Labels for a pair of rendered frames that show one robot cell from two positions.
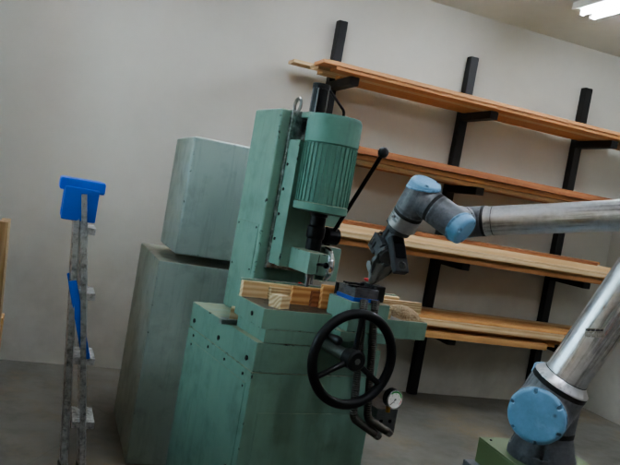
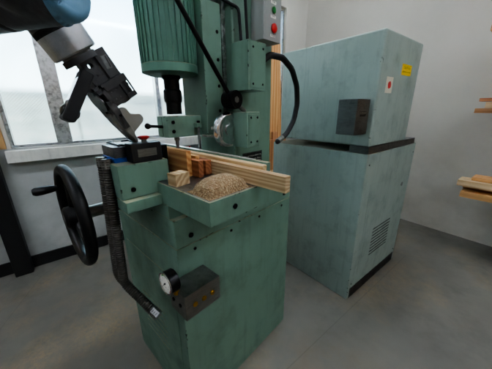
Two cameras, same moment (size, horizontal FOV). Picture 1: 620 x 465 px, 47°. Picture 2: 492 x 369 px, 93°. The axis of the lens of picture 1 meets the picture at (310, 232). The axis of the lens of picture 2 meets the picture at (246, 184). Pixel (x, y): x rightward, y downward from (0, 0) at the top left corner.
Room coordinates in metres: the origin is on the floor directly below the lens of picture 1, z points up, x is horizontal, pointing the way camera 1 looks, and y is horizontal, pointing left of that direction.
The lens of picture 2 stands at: (2.27, -0.90, 1.09)
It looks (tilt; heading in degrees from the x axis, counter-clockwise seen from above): 18 degrees down; 72
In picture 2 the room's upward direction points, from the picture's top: straight up
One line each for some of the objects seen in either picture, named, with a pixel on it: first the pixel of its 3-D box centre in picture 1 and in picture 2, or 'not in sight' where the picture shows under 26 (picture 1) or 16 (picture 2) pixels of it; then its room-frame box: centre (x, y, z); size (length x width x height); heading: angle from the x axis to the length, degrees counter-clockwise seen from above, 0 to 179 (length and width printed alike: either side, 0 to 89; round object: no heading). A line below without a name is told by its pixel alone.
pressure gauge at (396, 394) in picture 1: (391, 400); (171, 283); (2.24, -0.35, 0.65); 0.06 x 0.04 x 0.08; 119
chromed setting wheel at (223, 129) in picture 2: (323, 264); (227, 129); (2.47, -0.07, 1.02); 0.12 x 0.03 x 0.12; 29
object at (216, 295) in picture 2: (375, 414); (195, 291); (2.30, -0.32, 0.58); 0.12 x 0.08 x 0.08; 29
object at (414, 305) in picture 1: (349, 301); (208, 165); (2.38, -0.17, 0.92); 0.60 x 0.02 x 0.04; 119
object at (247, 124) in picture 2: (323, 262); (244, 129); (2.54, -0.07, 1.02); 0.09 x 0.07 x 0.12; 119
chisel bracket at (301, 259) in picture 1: (307, 263); (181, 127); (2.32, -0.01, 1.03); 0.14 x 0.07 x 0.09; 29
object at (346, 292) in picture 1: (363, 291); (131, 148); (2.17, -0.19, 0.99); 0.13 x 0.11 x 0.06; 119
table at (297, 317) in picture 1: (340, 321); (165, 182); (2.24, -0.14, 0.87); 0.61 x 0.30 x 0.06; 119
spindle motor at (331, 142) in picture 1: (327, 165); (165, 20); (2.30, -0.02, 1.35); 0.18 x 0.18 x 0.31
